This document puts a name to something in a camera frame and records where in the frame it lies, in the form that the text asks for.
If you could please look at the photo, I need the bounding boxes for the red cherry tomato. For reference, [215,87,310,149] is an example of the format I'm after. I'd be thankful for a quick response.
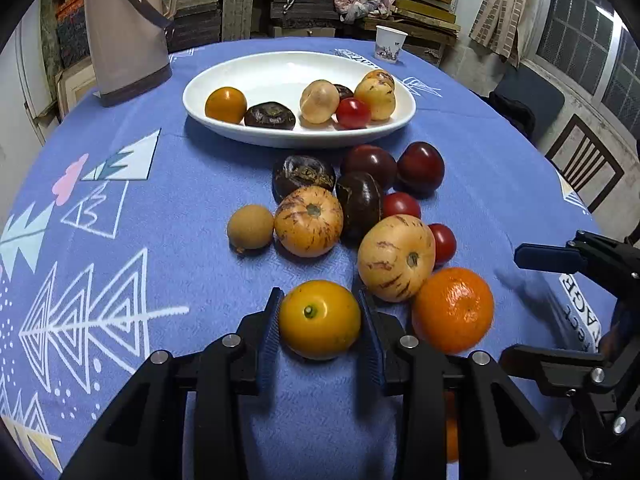
[335,98,372,129]
[383,192,422,221]
[428,223,457,267]

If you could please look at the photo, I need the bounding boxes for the blue printed tablecloth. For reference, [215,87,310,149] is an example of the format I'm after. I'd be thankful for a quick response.
[0,37,626,480]

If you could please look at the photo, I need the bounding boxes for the dark blue chair cushion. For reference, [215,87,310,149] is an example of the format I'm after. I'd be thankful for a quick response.
[492,67,566,133]

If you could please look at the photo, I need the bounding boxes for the white oval plate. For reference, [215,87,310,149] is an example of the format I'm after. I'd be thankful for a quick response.
[182,51,417,149]

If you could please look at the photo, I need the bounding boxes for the stack of wooden boards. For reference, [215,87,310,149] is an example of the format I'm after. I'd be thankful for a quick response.
[170,0,463,68]

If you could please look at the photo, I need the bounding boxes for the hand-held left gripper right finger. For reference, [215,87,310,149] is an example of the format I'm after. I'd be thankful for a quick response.
[358,289,583,480]

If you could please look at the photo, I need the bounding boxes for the grey woven panel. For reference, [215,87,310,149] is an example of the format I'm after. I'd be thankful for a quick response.
[221,0,255,42]

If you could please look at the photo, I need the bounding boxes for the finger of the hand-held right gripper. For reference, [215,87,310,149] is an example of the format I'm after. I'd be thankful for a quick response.
[515,232,621,273]
[500,345,608,396]

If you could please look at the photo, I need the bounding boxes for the brick-patterned hanging mat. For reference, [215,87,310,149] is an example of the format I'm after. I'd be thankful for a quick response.
[469,0,543,68]

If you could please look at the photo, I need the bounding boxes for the pink crumpled cloth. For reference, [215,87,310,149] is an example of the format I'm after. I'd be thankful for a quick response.
[332,0,397,23]

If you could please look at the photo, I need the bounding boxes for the mesh-covered window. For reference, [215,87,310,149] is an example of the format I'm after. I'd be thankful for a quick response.
[530,0,640,126]

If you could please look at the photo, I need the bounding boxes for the yellow tomato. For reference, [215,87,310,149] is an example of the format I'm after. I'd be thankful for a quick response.
[278,280,362,361]
[204,87,248,124]

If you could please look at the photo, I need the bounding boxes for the beige thermos flask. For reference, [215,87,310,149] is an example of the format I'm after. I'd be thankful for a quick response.
[82,0,187,108]

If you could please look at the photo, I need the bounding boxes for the dark brown scarred fruit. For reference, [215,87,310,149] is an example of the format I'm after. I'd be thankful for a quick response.
[272,155,337,205]

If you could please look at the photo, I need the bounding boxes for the dark red plum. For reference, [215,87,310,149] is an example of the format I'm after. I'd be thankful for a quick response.
[340,144,398,192]
[396,141,446,194]

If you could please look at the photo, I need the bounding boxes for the small tan longan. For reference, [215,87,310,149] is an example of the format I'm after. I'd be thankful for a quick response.
[227,204,275,255]

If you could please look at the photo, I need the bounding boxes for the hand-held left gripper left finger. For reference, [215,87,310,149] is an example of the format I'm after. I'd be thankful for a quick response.
[60,287,286,480]

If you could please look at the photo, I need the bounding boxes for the leaning wooden frames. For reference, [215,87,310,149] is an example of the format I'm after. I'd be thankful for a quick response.
[40,0,101,116]

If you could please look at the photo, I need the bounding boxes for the brown wooden chair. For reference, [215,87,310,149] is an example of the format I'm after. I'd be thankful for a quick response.
[545,114,626,213]

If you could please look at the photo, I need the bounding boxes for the black clothing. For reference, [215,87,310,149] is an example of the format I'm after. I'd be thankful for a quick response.
[480,92,538,138]

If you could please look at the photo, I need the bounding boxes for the orange mandarin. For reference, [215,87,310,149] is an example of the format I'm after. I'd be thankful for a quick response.
[411,267,495,354]

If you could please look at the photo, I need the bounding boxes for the floral paper cup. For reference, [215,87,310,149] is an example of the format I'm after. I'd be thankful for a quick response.
[374,25,409,65]

